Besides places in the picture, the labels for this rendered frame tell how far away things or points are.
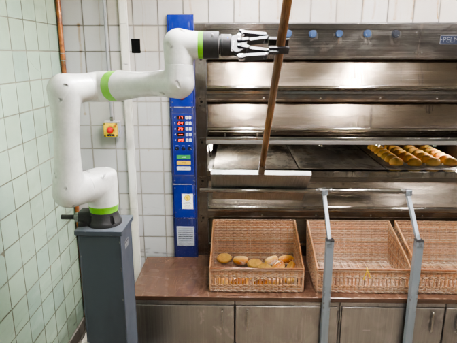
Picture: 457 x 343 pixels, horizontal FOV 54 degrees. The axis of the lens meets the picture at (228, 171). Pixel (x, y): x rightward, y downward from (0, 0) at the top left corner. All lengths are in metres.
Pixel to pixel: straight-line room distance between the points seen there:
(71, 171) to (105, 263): 0.45
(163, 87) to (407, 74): 1.83
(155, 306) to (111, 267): 0.75
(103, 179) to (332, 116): 1.58
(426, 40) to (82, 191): 2.20
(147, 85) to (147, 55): 1.26
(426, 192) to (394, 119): 0.55
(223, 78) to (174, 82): 1.31
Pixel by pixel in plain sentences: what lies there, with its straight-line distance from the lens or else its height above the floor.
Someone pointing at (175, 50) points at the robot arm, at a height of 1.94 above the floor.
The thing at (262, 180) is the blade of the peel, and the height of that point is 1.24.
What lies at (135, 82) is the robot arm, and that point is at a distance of 1.70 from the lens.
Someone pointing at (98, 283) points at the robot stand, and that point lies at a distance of 2.10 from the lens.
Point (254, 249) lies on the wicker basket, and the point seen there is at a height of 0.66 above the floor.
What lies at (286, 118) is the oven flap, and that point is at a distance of 2.89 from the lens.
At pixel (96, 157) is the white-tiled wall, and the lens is 3.06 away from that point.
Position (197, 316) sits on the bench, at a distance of 2.74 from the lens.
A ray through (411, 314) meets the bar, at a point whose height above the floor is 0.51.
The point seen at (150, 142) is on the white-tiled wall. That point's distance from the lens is 2.95.
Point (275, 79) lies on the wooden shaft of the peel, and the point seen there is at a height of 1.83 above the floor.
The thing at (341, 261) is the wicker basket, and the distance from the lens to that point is 3.12.
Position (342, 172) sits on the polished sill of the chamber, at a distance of 3.02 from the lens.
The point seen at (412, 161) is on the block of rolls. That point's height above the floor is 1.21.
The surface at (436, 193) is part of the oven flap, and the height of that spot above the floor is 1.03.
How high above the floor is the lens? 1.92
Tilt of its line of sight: 15 degrees down
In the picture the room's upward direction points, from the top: straight up
